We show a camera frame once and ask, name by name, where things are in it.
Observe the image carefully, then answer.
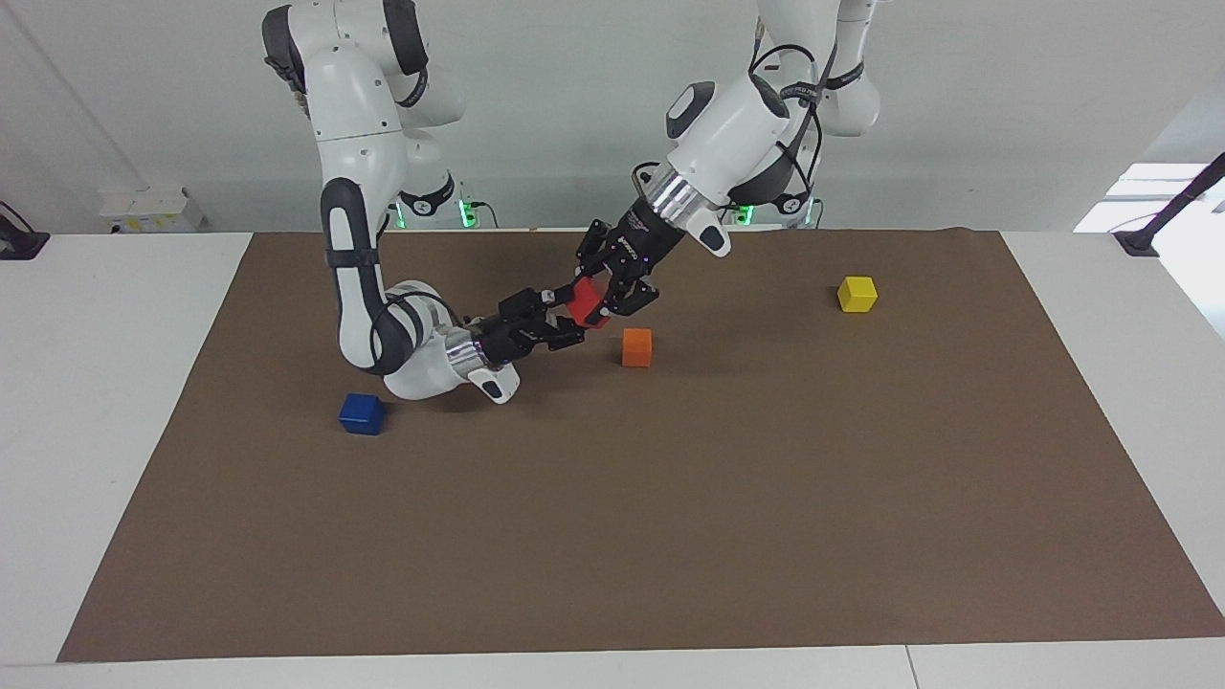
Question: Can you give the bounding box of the blue wooden block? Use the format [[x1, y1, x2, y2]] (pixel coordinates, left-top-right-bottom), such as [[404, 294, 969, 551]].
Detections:
[[338, 392, 387, 436]]

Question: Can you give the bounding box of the red wooden block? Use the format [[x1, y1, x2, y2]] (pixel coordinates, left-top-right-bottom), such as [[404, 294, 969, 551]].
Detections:
[[565, 276, 613, 329]]

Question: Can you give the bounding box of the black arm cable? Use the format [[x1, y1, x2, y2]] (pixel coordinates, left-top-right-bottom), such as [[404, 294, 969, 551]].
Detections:
[[749, 43, 826, 207], [386, 287, 470, 331]]

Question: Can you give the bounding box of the black clamp mount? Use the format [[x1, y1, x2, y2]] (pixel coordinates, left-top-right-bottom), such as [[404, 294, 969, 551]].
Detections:
[[0, 201, 51, 261]]

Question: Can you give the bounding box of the brown table mat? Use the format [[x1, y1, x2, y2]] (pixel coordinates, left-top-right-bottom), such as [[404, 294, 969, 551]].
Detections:
[[57, 228, 1225, 663]]

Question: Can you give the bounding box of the white power box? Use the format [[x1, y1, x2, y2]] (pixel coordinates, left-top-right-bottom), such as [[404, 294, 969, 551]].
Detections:
[[100, 187, 207, 234]]

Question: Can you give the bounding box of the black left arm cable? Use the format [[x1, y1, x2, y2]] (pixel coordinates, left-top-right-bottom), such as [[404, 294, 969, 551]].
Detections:
[[749, 43, 826, 207]]

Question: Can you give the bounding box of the black angled stand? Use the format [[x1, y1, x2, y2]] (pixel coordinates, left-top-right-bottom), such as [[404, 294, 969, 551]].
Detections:
[[1113, 151, 1225, 257]]

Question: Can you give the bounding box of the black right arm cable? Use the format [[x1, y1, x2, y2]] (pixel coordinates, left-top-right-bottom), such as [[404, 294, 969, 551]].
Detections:
[[386, 287, 470, 331]]

